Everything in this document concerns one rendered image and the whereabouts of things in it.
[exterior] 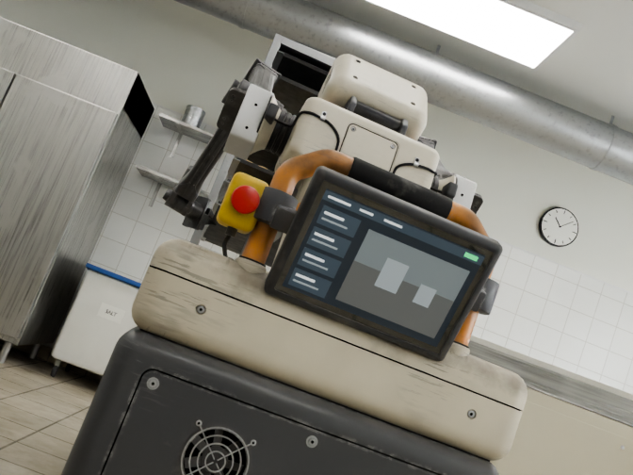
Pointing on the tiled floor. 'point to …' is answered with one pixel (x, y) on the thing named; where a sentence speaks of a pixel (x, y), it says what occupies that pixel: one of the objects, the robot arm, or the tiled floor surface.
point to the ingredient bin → (95, 320)
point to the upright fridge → (56, 171)
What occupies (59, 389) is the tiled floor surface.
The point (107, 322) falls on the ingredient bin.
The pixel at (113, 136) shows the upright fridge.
